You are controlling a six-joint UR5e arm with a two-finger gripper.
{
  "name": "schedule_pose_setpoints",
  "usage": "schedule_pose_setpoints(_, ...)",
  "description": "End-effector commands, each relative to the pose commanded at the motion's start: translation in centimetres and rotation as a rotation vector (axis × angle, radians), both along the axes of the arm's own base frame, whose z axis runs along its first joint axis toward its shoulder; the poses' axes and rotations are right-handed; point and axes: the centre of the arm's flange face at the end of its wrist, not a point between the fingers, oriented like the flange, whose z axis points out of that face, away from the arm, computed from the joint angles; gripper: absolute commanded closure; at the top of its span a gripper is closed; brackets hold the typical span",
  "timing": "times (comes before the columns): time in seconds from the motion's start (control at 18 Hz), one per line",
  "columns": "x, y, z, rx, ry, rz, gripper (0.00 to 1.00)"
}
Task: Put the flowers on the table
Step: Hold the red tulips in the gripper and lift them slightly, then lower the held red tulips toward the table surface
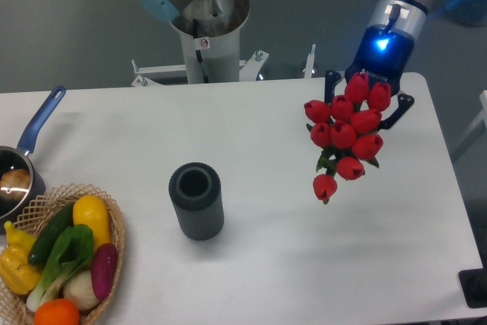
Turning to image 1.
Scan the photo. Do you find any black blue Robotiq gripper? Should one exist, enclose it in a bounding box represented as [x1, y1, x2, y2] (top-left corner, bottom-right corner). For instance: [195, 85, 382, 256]
[324, 27, 415, 130]

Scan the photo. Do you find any red tulip bouquet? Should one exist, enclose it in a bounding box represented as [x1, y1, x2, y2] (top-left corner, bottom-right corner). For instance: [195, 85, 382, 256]
[304, 72, 392, 204]

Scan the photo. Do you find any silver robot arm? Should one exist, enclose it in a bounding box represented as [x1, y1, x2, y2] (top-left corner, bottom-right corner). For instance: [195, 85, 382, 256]
[345, 0, 435, 129]

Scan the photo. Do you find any dark grey ribbed vase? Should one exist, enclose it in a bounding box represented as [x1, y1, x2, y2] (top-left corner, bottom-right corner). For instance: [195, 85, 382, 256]
[168, 162, 224, 241]

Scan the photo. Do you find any black device at edge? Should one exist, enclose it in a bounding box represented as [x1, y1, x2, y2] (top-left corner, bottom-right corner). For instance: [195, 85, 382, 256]
[458, 269, 486, 308]

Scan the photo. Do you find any yellow squash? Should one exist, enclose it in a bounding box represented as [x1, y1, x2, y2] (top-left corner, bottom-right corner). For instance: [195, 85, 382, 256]
[72, 195, 111, 250]

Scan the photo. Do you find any purple eggplant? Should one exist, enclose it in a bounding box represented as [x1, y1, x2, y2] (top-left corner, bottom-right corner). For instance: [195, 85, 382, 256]
[91, 243, 119, 301]

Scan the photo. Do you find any green bok choy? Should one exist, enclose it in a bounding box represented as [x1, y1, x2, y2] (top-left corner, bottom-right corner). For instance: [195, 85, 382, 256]
[27, 224, 94, 312]

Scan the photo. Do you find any white garlic bulb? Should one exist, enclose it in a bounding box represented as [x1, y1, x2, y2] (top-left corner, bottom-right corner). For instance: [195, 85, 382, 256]
[62, 270, 100, 311]

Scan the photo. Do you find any green cucumber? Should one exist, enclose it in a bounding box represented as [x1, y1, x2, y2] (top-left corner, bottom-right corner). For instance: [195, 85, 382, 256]
[27, 202, 74, 266]

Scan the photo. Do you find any bread roll in pan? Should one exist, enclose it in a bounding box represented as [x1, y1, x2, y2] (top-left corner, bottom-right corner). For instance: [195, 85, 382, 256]
[1, 169, 30, 202]

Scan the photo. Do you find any orange fruit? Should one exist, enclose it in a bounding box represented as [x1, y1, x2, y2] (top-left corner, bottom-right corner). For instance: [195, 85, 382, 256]
[34, 298, 80, 325]

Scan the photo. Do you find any yellow bell pepper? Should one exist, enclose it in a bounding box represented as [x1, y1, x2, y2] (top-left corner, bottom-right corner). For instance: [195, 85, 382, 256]
[1, 221, 43, 295]

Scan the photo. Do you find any white chair frame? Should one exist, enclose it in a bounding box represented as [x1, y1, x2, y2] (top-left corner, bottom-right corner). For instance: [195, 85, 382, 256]
[450, 90, 486, 163]

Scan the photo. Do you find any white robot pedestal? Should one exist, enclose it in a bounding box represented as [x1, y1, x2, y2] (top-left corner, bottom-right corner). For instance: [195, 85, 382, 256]
[137, 0, 263, 84]

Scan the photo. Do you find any blue handled saucepan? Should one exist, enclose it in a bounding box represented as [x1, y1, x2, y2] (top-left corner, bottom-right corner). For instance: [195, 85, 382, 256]
[1, 86, 66, 222]

